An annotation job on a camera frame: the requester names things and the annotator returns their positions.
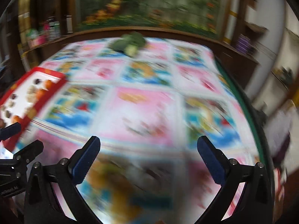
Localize orange tangerine gripped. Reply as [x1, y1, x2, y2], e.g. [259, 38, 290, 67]
[11, 115, 23, 124]

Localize orange tangerine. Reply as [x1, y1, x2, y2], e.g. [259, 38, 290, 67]
[44, 79, 55, 90]
[36, 88, 47, 101]

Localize red gift box lid tray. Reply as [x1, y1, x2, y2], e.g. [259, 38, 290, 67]
[1, 67, 67, 152]

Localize pink containers on shelf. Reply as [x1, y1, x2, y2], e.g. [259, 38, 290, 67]
[25, 28, 50, 49]

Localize colourful printed tablecloth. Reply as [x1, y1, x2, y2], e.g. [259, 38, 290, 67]
[16, 38, 258, 223]

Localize steel thermos bottle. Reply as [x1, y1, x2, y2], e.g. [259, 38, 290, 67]
[66, 15, 73, 34]

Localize purple bottles on shelf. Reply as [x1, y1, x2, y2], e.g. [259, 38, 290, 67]
[236, 34, 251, 55]

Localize green leafy bok choy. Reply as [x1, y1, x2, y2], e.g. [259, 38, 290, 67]
[109, 31, 147, 58]

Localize artificial flower glass display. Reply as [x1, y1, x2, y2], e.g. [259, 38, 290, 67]
[75, 0, 221, 38]

